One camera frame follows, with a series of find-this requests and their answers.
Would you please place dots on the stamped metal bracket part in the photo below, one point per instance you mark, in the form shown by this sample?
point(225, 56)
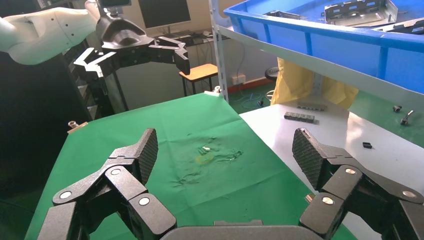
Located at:
point(281, 14)
point(407, 28)
point(357, 18)

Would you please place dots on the black computer monitor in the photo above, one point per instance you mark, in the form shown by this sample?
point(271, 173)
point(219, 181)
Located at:
point(164, 13)

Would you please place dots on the black tripod stand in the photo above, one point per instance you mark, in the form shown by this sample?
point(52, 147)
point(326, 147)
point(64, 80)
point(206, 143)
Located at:
point(121, 92)

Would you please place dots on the black block strip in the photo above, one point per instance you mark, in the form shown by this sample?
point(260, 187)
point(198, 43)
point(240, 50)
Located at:
point(299, 117)

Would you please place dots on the green table cloth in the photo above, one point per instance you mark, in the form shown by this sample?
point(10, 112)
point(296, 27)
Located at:
point(198, 126)

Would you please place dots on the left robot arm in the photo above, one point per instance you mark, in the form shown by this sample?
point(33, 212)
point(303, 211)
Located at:
point(43, 33)

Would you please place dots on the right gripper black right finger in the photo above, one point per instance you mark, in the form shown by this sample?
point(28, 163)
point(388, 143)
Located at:
point(344, 185)

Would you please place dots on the small metal bolt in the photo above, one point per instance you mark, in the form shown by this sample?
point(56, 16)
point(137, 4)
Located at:
point(404, 120)

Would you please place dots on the blue plastic bin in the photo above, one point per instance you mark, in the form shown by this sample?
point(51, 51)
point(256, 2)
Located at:
point(348, 49)

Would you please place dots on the grey metal clip strip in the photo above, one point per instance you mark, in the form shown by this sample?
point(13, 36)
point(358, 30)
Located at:
point(311, 107)

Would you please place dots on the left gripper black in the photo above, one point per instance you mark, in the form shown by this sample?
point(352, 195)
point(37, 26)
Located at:
point(122, 34)

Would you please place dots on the wooden top stool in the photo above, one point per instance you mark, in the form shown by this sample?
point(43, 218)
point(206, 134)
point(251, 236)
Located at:
point(198, 71)

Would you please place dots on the black equipment rack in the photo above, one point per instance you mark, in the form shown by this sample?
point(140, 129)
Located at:
point(33, 116)

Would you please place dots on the grey office desk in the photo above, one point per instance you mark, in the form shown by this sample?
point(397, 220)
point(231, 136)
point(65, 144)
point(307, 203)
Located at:
point(155, 82)

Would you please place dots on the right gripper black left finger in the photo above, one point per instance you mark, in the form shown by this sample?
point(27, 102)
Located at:
point(126, 179)

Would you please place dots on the small black round part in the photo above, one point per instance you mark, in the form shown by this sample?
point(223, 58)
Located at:
point(397, 108)

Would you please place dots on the small black plastic part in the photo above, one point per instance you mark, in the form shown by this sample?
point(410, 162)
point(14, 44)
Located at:
point(367, 145)

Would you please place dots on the black stool chrome base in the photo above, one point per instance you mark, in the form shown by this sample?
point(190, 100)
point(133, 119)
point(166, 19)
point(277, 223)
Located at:
point(272, 73)

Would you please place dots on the yellow plastic bag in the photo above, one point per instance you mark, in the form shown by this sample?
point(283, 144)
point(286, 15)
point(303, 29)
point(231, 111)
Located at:
point(294, 82)

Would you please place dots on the grey perforated rack post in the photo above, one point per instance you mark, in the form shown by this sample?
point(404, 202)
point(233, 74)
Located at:
point(318, 86)
point(218, 59)

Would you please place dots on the white wall socket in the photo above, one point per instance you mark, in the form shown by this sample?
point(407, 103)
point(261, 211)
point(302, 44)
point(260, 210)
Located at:
point(238, 79)

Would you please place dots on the yellowish tape patch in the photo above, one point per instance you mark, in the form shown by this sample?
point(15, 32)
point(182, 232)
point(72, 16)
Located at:
point(204, 159)

